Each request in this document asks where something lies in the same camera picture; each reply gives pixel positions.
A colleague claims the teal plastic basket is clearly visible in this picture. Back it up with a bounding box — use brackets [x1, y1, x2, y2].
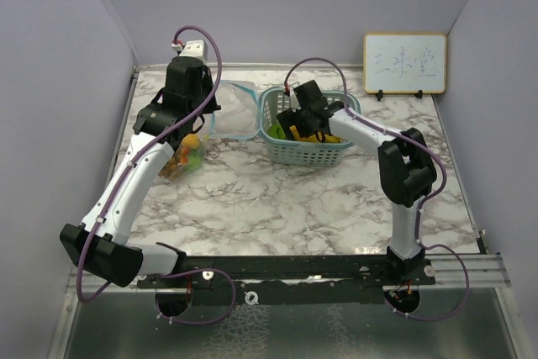
[259, 87, 361, 167]

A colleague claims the orange mango toy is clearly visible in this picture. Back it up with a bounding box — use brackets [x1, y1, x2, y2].
[182, 134, 201, 150]

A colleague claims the blue zip clear bag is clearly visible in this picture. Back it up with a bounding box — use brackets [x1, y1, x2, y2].
[208, 80, 260, 140]

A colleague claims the orange zip clear bag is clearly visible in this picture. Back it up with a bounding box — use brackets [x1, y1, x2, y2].
[158, 134, 207, 182]

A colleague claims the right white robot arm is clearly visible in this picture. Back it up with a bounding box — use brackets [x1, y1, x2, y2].
[277, 80, 437, 284]

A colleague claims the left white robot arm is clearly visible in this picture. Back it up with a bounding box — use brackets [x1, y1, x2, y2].
[60, 55, 219, 288]

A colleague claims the yellow toy fruit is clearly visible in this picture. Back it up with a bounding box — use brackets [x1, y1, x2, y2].
[293, 132, 342, 144]

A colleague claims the green leafy toy vegetable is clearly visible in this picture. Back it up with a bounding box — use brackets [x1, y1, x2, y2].
[267, 124, 287, 140]

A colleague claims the small whiteboard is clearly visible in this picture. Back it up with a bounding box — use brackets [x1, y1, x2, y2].
[363, 33, 447, 95]

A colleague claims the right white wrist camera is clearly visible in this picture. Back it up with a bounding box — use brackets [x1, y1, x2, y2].
[285, 86, 301, 111]

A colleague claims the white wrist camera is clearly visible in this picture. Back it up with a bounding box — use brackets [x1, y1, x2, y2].
[171, 40, 208, 64]
[285, 86, 301, 111]

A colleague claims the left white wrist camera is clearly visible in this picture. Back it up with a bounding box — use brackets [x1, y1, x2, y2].
[171, 40, 208, 64]

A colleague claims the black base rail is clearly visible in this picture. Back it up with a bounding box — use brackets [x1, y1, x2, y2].
[137, 254, 435, 306]

